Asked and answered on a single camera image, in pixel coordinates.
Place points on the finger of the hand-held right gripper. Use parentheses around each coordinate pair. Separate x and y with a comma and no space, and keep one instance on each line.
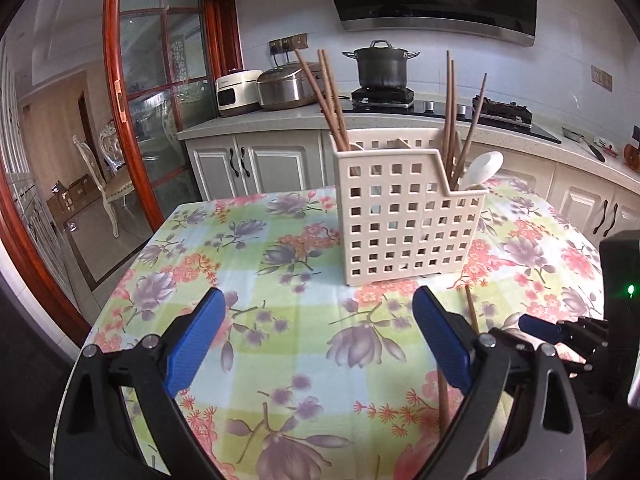
(595,362)
(542,327)

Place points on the brown wooden object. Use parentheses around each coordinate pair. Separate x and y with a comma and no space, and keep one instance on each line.
(632,157)

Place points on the red wooden glass door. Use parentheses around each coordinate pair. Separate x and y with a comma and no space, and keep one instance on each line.
(150,85)

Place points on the black cooking pot with lid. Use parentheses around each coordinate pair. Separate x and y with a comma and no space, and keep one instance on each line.
(382,67)

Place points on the white rice cooker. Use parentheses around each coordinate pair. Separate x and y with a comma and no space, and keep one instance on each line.
(237,92)

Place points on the red wooden door frame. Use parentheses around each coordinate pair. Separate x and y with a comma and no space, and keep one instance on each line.
(45,270)

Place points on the silver rice cooker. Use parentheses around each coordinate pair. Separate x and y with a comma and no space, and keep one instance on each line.
(285,87)

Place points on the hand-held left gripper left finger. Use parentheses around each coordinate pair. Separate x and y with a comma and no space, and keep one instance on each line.
(192,345)

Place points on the black gas stove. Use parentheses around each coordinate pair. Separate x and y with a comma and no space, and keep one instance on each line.
(500,112)

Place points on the grey wall socket strip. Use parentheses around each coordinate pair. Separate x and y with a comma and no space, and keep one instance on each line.
(289,43)

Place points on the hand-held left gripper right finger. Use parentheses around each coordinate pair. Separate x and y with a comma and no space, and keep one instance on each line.
(445,340)

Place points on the white ceramic spoon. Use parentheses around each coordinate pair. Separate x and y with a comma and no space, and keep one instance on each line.
(482,167)

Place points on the stack of cardboard boxes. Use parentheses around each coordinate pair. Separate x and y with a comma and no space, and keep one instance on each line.
(72,195)

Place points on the beige wall socket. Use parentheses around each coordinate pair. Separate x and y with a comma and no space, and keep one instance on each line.
(602,77)

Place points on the floral tablecloth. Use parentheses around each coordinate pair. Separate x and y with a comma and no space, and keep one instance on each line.
(300,310)

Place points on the beige perforated plastic utensil basket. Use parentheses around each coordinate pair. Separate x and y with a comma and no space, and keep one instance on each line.
(395,220)

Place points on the ornate white dining chair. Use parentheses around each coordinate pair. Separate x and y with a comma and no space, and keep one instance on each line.
(111,142)
(107,185)

